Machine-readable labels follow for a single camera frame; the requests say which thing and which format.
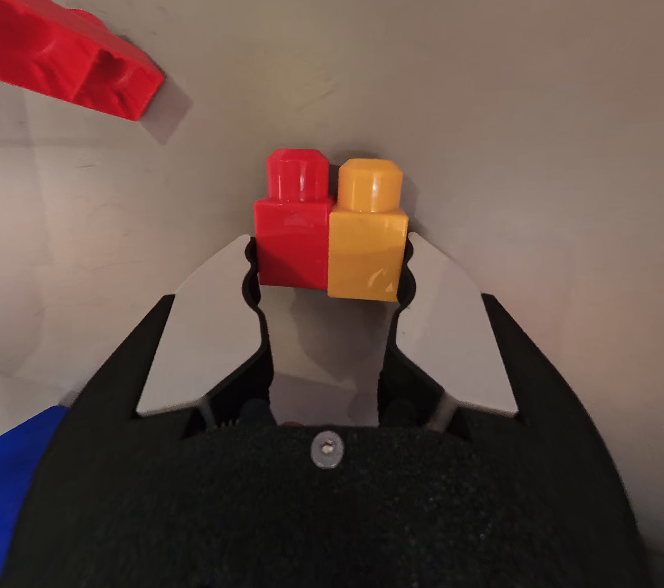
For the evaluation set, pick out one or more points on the grey desk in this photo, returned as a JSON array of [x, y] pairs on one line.
[[467, 80]]

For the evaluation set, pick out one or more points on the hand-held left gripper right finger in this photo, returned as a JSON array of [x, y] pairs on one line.
[[451, 339]]

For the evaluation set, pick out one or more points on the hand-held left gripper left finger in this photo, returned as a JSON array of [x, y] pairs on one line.
[[207, 339]]

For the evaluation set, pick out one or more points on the red two-stud block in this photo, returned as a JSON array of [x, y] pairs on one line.
[[52, 54]]

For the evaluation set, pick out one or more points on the blue plastic bin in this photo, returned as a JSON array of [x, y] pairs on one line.
[[20, 453]]

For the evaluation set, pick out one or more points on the red one-stud block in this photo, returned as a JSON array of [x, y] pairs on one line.
[[290, 235]]

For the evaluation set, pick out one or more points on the yellow one-stud block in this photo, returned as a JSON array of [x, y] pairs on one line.
[[363, 251]]

